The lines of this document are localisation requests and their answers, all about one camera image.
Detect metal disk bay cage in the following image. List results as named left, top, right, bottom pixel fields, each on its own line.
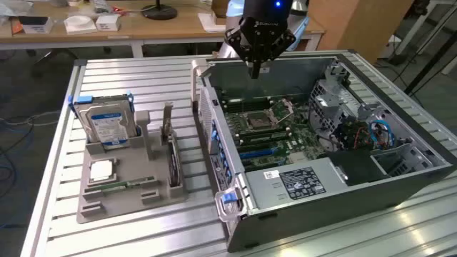
left=310, top=77, right=362, bottom=134

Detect black desk lamp stand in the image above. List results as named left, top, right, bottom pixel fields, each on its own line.
left=142, top=0, right=179, bottom=20

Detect Nvidia graphics card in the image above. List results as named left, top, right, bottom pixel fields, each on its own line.
left=160, top=102, right=183, bottom=188

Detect brown cardboard box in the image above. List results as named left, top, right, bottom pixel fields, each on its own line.
left=211, top=0, right=231, bottom=18

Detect wooden cabinet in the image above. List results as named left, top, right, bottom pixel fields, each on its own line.
left=310, top=0, right=418, bottom=65

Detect small white labelled box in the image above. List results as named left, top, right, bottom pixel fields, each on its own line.
left=95, top=14, right=122, bottom=32

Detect hard disk in blue caddy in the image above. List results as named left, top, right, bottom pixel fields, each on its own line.
left=67, top=90, right=139, bottom=150

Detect metal socket cover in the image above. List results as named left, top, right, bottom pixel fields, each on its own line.
left=267, top=99, right=298, bottom=121

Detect blue wire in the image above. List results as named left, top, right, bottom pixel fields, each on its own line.
left=370, top=119, right=396, bottom=148

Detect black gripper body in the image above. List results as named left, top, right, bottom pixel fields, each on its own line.
left=240, top=0, right=291, bottom=64

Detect grey power supply unit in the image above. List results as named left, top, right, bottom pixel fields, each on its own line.
left=244, top=157, right=350, bottom=211

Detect wooden desk white legs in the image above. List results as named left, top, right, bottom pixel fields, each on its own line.
left=0, top=0, right=327, bottom=58

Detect white box round insert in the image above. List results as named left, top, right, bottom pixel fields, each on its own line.
left=64, top=16, right=98, bottom=35

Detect green RAM stick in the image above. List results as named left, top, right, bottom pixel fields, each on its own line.
left=86, top=179, right=158, bottom=192

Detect green motherboard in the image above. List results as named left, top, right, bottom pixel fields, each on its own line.
left=218, top=90, right=328, bottom=172

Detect CPU socket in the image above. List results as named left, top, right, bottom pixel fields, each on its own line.
left=244, top=111, right=275, bottom=132

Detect flat white cardboard box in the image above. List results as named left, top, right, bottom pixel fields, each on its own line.
left=198, top=13, right=228, bottom=33

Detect open black PC case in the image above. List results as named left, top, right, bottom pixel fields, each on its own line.
left=191, top=49, right=457, bottom=254

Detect black tripod leg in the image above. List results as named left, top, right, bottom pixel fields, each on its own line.
left=403, top=16, right=457, bottom=96

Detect clear plastic bag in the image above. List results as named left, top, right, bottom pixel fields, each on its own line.
left=0, top=0, right=35, bottom=18

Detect white box black lid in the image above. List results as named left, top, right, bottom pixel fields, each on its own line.
left=18, top=16, right=55, bottom=34

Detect grey plastic parts rack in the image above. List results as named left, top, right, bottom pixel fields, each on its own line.
left=76, top=103, right=191, bottom=224

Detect silver CPU chip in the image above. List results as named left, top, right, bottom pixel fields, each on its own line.
left=88, top=160, right=118, bottom=183

